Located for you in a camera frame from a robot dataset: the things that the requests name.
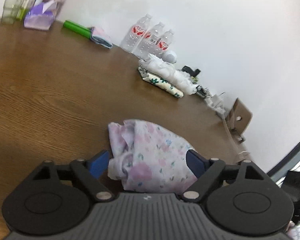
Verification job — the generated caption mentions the black small gadget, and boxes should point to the black small gadget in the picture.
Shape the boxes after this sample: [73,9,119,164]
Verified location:
[181,66,201,78]

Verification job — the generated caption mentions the pink floral garment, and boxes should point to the pink floral garment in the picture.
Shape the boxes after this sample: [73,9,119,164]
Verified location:
[108,119,197,193]

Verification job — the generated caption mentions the folded green floral cloth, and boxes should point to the folded green floral cloth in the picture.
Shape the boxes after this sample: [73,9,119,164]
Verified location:
[138,66,184,99]

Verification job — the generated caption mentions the white charger and cable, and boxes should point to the white charger and cable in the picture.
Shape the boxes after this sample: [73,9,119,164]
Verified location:
[196,84,253,165]

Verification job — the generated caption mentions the clear drinking glass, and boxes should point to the clear drinking glass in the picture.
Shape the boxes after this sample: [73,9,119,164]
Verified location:
[1,0,24,24]

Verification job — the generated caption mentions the right water bottle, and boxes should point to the right water bottle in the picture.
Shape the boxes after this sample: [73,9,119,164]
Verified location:
[150,29,174,57]

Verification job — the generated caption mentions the brown cardboard stand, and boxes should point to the brown cardboard stand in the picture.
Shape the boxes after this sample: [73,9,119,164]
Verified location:
[226,98,253,144]

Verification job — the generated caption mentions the white crumpled cloth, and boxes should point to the white crumpled cloth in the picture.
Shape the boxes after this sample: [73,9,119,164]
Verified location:
[139,54,197,95]

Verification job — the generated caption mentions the folded pink blue cloth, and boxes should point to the folded pink blue cloth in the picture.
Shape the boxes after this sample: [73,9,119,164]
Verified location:
[90,27,113,49]

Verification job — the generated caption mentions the white round device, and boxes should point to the white round device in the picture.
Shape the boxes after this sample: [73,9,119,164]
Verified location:
[162,50,177,64]

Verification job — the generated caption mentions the purple tissue pack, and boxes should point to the purple tissue pack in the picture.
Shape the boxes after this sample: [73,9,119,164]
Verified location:
[24,0,58,31]

